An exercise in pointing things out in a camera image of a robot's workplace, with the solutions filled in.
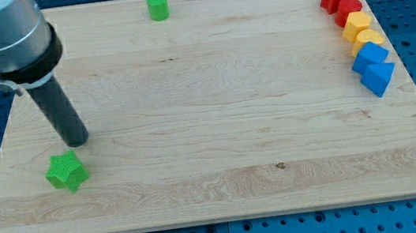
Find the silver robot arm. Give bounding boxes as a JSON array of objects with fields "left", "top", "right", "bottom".
[{"left": 0, "top": 0, "right": 89, "bottom": 148}]

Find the green cylinder block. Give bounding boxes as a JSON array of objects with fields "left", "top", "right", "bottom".
[{"left": 146, "top": 0, "right": 170, "bottom": 21}]

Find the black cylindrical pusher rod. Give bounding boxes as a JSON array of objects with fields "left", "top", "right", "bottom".
[{"left": 28, "top": 77, "right": 89, "bottom": 148}]

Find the yellow cube block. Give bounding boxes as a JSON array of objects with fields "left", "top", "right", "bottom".
[{"left": 343, "top": 11, "right": 372, "bottom": 43}]

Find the yellow cylinder block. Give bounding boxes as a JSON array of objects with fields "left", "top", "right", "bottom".
[{"left": 350, "top": 29, "right": 384, "bottom": 57}]

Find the green star block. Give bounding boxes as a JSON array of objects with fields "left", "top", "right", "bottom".
[{"left": 45, "top": 150, "right": 91, "bottom": 194}]

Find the red cylinder block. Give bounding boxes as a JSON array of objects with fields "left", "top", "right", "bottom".
[{"left": 335, "top": 0, "right": 362, "bottom": 28}]

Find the blue triangle block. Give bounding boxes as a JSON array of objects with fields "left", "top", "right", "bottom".
[{"left": 361, "top": 62, "right": 395, "bottom": 98}]

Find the blue cube block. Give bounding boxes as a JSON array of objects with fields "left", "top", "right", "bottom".
[{"left": 352, "top": 42, "right": 389, "bottom": 74}]

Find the wooden board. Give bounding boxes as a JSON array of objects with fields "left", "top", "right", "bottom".
[{"left": 0, "top": 0, "right": 416, "bottom": 233}]

